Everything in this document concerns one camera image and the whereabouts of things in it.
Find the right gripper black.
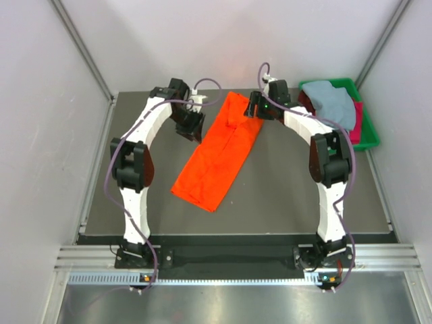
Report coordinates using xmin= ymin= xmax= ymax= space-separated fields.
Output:
xmin=244 ymin=92 xmax=277 ymax=122

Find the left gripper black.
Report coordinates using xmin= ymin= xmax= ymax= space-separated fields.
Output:
xmin=170 ymin=107 xmax=206 ymax=144

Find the orange t shirt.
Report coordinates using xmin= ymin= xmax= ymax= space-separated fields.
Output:
xmin=171 ymin=92 xmax=263 ymax=212

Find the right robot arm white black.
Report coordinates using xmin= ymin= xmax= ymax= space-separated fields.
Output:
xmin=244 ymin=74 xmax=352 ymax=267

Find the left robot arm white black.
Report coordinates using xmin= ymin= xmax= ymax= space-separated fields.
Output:
xmin=109 ymin=78 xmax=208 ymax=268

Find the dark red t shirt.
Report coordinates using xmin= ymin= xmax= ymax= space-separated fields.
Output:
xmin=298 ymin=90 xmax=316 ymax=115

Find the grey blue t shirt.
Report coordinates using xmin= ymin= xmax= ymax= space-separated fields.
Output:
xmin=302 ymin=80 xmax=356 ymax=131

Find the magenta t shirt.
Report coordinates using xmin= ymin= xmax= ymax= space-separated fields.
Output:
xmin=349 ymin=100 xmax=363 ymax=145

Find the green plastic bin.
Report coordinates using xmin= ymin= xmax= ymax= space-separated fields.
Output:
xmin=299 ymin=78 xmax=380 ymax=151

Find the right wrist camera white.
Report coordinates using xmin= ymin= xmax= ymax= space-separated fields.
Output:
xmin=261 ymin=74 xmax=277 ymax=96

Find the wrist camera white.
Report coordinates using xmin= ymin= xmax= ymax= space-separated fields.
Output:
xmin=261 ymin=74 xmax=277 ymax=96
xmin=186 ymin=88 xmax=209 ymax=113

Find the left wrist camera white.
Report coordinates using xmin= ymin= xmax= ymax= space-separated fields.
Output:
xmin=186 ymin=88 xmax=209 ymax=113

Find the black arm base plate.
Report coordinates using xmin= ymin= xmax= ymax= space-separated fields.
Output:
xmin=114 ymin=234 xmax=354 ymax=280

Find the grey slotted cable duct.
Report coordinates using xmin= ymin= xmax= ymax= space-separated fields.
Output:
xmin=68 ymin=272 xmax=322 ymax=286

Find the aluminium frame rail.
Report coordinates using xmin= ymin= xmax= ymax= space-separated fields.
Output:
xmin=54 ymin=244 xmax=421 ymax=271

